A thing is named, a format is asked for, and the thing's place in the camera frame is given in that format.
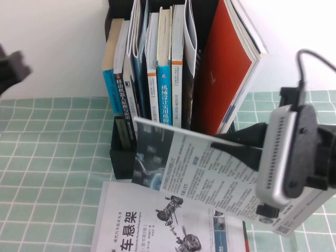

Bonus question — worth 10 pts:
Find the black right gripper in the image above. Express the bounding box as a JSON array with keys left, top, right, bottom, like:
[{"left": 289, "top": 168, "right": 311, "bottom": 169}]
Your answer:
[{"left": 209, "top": 122, "right": 336, "bottom": 193}]

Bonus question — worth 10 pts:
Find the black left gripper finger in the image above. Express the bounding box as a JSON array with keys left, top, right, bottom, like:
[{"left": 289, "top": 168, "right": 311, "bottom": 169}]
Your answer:
[{"left": 0, "top": 50, "right": 33, "bottom": 94}]

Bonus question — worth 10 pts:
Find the white portrait cover magazine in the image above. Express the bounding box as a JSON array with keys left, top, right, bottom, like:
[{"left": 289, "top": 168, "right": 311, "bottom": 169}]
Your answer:
[{"left": 131, "top": 117, "right": 336, "bottom": 237}]

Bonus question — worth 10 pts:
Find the blue spine mechanical design book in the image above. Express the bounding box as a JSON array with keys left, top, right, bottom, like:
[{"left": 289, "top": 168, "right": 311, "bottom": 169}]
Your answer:
[{"left": 156, "top": 6, "right": 174, "bottom": 127}]

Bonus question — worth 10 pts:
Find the cyan spine book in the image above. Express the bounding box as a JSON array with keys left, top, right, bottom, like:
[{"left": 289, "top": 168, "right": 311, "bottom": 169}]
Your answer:
[{"left": 101, "top": 18, "right": 124, "bottom": 116}]

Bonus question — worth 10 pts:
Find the black spine robot book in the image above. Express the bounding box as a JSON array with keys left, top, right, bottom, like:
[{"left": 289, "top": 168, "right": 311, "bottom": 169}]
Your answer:
[{"left": 113, "top": 20, "right": 138, "bottom": 150}]

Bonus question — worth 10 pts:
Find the grey spine thin book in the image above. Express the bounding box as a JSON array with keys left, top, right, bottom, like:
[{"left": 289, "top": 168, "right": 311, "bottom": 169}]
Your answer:
[{"left": 122, "top": 51, "right": 139, "bottom": 123}]

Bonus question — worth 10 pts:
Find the dark grey spine book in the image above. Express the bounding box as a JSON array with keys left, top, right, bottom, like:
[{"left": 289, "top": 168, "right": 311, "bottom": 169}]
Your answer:
[{"left": 114, "top": 117, "right": 133, "bottom": 151}]

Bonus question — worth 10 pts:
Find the black mesh book holder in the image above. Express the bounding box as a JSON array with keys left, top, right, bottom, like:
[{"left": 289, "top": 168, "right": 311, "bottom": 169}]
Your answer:
[{"left": 104, "top": 0, "right": 238, "bottom": 181}]

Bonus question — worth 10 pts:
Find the white car suspension book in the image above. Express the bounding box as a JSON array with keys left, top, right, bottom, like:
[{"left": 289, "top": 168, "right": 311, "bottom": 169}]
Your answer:
[{"left": 90, "top": 181, "right": 250, "bottom": 252}]

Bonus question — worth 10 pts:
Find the red cover magazine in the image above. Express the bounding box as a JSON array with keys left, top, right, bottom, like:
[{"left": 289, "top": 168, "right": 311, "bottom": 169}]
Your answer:
[{"left": 196, "top": 0, "right": 255, "bottom": 137}]

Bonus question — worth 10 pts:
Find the green checked tablecloth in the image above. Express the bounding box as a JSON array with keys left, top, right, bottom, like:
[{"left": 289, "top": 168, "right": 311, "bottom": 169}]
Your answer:
[{"left": 0, "top": 90, "right": 336, "bottom": 252}]

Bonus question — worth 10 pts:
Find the blue cover magazine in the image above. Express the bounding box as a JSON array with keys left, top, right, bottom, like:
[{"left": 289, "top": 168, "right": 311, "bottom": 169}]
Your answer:
[{"left": 130, "top": 0, "right": 152, "bottom": 122}]

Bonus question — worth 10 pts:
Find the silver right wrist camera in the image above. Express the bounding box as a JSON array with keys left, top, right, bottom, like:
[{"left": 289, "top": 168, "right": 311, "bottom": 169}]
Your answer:
[{"left": 255, "top": 104, "right": 301, "bottom": 208}]

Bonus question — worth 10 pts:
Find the black right camera mount plate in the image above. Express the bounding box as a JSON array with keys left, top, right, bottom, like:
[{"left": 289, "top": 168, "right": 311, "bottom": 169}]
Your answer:
[{"left": 285, "top": 104, "right": 320, "bottom": 198}]

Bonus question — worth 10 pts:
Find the black right camera cable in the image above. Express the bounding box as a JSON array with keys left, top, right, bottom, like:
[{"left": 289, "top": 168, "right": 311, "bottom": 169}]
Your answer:
[{"left": 296, "top": 48, "right": 336, "bottom": 106}]

